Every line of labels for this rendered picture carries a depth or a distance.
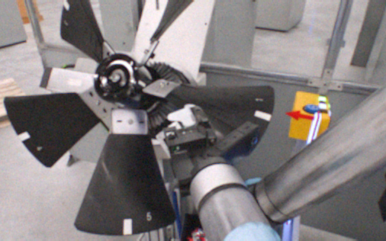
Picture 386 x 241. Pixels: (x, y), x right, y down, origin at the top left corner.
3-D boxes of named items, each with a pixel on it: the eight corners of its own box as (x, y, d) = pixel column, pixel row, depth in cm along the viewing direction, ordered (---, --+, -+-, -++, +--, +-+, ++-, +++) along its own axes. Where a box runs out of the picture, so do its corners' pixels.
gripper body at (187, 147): (161, 124, 46) (176, 171, 36) (208, 114, 47) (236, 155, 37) (168, 158, 50) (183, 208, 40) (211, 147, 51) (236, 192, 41)
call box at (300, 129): (291, 117, 95) (297, 89, 90) (320, 122, 92) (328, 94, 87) (287, 141, 83) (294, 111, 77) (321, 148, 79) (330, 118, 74)
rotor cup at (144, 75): (117, 71, 76) (88, 53, 64) (163, 62, 72) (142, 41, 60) (117, 120, 73) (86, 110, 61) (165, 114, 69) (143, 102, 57)
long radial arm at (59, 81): (141, 89, 91) (123, 78, 80) (136, 110, 90) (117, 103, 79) (75, 78, 100) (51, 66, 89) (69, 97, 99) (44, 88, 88)
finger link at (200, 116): (188, 101, 50) (203, 127, 43) (196, 99, 50) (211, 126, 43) (191, 121, 52) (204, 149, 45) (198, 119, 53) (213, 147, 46)
